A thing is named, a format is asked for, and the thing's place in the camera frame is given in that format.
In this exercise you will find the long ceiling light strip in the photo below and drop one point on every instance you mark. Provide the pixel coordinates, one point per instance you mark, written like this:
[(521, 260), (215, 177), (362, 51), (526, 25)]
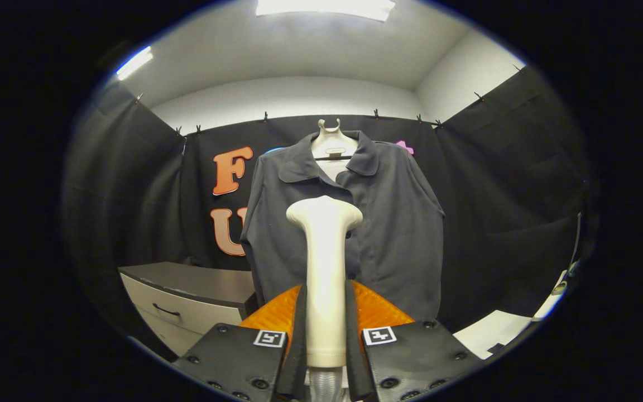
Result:
[(133, 62)]

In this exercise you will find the grey drawer cabinet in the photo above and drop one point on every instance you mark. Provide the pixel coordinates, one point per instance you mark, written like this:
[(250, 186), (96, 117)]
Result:
[(187, 312)]

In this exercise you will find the square ceiling light panel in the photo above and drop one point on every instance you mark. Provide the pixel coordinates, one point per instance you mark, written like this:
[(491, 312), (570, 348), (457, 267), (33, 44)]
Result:
[(327, 6)]

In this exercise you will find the white side table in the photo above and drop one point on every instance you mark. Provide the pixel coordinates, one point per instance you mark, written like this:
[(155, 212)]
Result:
[(547, 304)]

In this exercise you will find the black backdrop cloth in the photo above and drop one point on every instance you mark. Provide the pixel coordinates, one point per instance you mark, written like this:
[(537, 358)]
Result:
[(494, 223)]

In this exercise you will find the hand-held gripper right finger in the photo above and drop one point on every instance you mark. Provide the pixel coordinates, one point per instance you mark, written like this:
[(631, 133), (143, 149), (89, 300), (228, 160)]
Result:
[(352, 346)]

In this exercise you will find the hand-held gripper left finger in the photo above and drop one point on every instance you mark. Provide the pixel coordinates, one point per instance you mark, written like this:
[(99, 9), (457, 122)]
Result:
[(299, 346)]

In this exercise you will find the dark grey button shirt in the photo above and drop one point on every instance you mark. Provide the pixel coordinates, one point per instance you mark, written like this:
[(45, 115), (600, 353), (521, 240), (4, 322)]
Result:
[(399, 234)]

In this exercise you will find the small black block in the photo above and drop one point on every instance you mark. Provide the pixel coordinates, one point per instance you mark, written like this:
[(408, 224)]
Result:
[(495, 348)]

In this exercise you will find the yellowish tape roll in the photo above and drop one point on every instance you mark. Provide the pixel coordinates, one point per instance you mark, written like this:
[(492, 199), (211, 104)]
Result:
[(555, 289)]

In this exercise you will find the white garment steamer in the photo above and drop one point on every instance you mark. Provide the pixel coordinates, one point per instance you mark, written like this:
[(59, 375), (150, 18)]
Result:
[(324, 290)]

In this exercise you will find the cream mannequin torso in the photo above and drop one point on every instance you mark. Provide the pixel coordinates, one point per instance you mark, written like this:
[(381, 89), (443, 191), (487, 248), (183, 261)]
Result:
[(332, 142)]

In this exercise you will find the white flat board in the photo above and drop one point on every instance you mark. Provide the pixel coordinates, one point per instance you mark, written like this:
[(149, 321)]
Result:
[(483, 332)]

